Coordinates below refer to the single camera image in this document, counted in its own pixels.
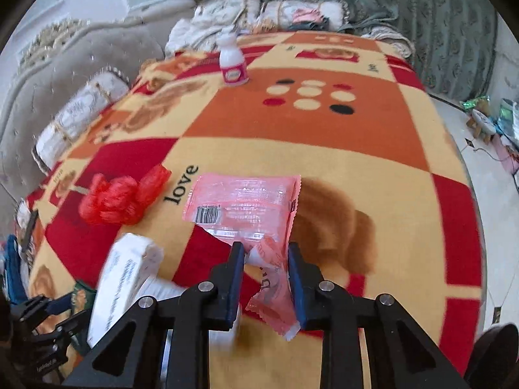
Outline small pink wrapper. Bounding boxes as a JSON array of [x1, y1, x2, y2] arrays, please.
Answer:
[[245, 237, 303, 342]]

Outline red plastic bag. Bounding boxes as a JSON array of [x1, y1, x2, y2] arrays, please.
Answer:
[[79, 165, 172, 225]]

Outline pink basin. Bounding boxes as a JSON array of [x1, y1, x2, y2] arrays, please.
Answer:
[[494, 134, 519, 171]]

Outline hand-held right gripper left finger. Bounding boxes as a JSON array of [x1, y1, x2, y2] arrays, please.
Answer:
[[61, 243, 246, 389]]

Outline green packet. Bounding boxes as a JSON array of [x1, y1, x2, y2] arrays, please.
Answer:
[[71, 281, 97, 305]]

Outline white bottle pink label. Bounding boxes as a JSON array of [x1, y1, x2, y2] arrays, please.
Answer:
[[216, 28, 250, 87]]

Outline white folded quilt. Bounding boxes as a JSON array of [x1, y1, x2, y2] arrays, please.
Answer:
[[166, 18, 228, 54]]

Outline grey tufted sofa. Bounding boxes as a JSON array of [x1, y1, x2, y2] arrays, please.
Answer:
[[0, 18, 195, 211]]

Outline small round stool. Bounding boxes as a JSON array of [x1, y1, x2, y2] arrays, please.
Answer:
[[466, 109, 495, 143]]

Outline pink folded cloth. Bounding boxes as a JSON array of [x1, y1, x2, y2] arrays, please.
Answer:
[[292, 7, 325, 25]]

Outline air conditioner with lace cover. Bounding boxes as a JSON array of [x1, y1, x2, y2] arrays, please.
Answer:
[[487, 8, 519, 98]]

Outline fringed embroidered cushion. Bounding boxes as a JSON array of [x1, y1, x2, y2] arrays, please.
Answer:
[[259, 0, 350, 33], [195, 0, 262, 31]]

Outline red orange printed blanket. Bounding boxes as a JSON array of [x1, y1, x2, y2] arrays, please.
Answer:
[[16, 30, 487, 389]]

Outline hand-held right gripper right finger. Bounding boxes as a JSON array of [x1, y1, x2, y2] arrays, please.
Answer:
[[287, 243, 471, 389]]

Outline green patterned curtain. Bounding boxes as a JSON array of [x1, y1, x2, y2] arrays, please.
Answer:
[[178, 0, 497, 94]]

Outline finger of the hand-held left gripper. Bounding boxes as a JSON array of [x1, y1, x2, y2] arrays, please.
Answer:
[[32, 310, 94, 345], [10, 295, 74, 327]]

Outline silver foil bag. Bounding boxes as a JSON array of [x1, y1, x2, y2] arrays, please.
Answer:
[[499, 99, 519, 134]]

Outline white medicine box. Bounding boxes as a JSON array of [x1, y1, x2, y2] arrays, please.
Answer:
[[87, 233, 165, 349]]

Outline green plastic bag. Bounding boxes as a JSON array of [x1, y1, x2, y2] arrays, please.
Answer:
[[462, 95, 490, 111]]

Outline large pink snack packet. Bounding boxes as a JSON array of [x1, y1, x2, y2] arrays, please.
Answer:
[[182, 173, 303, 244]]

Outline white ribbed embroidered cushion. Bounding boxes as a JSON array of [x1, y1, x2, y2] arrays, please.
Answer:
[[31, 71, 130, 171]]

